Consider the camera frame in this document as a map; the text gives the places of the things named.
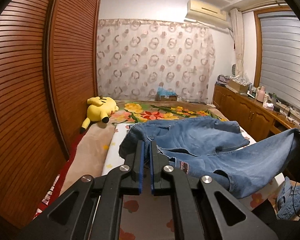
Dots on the beige tied side curtain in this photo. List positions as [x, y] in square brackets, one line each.
[238, 31]

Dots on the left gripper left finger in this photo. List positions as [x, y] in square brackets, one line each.
[91, 208]

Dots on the cardboard box on cabinet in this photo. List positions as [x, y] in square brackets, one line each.
[238, 86]

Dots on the cardboard box with blue bag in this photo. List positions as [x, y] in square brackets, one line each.
[165, 95]

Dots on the grey window blind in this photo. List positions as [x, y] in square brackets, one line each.
[280, 65]

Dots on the yellow Pikachu plush toy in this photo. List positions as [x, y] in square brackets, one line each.
[99, 109]

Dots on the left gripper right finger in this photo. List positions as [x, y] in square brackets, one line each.
[201, 208]

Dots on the brown floral blanket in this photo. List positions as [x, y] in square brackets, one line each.
[91, 147]

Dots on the pink thermos jug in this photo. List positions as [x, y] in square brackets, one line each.
[260, 94]

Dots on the beige wall air conditioner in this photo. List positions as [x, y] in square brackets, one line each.
[207, 13]

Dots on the blue denim pants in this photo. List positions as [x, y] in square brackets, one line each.
[253, 167]

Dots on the wooden sideboard cabinet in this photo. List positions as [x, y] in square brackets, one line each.
[259, 122]

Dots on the brown louvered wardrobe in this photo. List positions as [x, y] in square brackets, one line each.
[47, 72]

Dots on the white floral bed sheet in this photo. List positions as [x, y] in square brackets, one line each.
[145, 204]

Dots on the circle patterned curtain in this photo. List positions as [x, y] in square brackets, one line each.
[137, 58]

